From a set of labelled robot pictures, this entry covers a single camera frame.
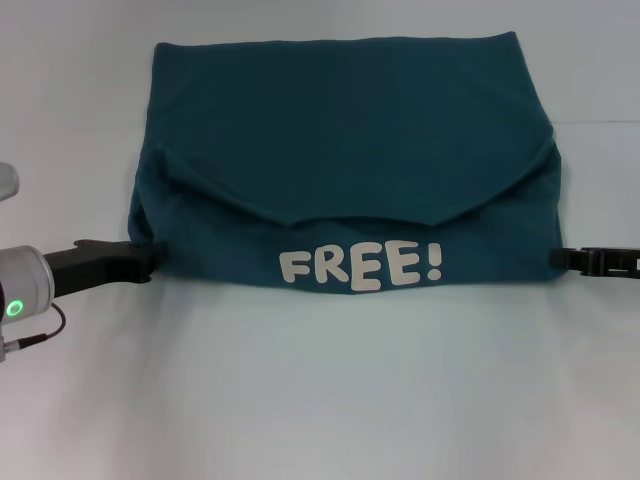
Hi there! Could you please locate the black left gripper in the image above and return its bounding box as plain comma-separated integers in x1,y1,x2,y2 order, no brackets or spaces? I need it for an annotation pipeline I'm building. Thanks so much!
42,239,169,300

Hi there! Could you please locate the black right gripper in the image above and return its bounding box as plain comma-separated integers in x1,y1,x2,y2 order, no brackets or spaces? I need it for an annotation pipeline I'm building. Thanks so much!
549,245,640,279

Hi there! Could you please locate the teal blue shirt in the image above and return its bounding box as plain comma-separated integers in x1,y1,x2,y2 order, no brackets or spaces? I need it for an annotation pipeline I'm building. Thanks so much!
127,31,572,297

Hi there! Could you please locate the left arm cable with plugs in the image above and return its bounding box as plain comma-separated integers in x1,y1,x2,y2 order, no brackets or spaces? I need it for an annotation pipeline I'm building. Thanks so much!
0,304,68,365

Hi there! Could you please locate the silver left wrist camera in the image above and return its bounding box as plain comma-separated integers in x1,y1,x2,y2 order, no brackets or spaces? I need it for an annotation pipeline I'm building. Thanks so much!
0,162,20,202

